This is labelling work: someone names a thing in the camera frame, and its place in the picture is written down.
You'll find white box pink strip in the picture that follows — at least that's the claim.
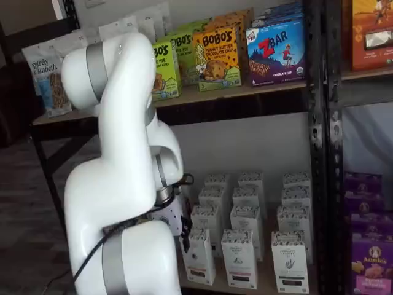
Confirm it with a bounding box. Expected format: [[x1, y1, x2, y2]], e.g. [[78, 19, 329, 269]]
[[229, 205, 264, 262], [238, 171, 265, 189], [232, 186, 265, 207], [220, 229, 259, 290]]

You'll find purple Annie's box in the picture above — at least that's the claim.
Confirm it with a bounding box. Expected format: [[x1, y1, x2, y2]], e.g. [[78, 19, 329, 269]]
[[351, 232, 393, 295], [343, 171, 384, 194], [344, 191, 387, 216], [349, 213, 393, 237]]

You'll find green Bobo's apple pie box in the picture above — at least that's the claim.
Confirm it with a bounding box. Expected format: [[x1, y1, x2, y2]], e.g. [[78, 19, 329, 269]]
[[167, 18, 216, 39], [168, 32, 200, 87], [151, 41, 182, 103]]

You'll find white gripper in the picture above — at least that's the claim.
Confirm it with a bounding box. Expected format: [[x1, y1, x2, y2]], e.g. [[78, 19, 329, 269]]
[[150, 199, 193, 252]]

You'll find purple ZBar box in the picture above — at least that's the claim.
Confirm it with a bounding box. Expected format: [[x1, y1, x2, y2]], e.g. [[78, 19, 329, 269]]
[[245, 20, 308, 87], [251, 2, 305, 28]]

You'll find white granola bag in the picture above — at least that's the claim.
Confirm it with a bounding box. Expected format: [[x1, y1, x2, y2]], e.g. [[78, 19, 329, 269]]
[[60, 29, 90, 58], [134, 12, 158, 44], [153, 2, 171, 34], [98, 17, 139, 44]]

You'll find blue label granola bag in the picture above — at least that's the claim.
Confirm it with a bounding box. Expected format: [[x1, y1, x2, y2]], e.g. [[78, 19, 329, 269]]
[[21, 39, 74, 119]]

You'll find white box yellow strip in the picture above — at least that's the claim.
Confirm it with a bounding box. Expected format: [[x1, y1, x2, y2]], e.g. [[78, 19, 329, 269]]
[[180, 229, 217, 286], [204, 173, 231, 190], [190, 205, 222, 256], [198, 187, 230, 210]]

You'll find orange snack box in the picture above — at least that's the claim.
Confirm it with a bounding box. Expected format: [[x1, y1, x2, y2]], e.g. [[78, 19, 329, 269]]
[[351, 0, 393, 72]]

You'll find black metal shelf rack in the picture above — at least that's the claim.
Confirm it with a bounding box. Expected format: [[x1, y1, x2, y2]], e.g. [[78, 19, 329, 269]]
[[325, 0, 393, 295], [29, 0, 328, 295]]

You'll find yellow Bobo's peanut butter box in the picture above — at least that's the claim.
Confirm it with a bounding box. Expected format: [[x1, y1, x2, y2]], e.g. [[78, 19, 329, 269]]
[[192, 26, 243, 92], [211, 7, 255, 34]]

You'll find white box black strip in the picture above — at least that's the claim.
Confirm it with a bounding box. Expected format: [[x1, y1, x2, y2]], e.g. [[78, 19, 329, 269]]
[[281, 187, 313, 208], [271, 231, 309, 293], [276, 205, 313, 265], [282, 171, 311, 190]]

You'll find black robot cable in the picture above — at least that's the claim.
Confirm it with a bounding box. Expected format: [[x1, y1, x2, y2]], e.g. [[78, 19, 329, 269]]
[[72, 173, 195, 282]]

